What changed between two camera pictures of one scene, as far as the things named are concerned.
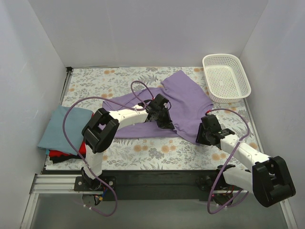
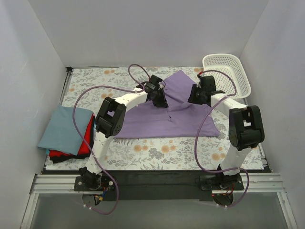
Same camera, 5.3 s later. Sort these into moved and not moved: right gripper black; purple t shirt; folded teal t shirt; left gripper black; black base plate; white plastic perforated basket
Moved: left gripper black; right gripper black
Not moved: white plastic perforated basket; folded teal t shirt; black base plate; purple t shirt
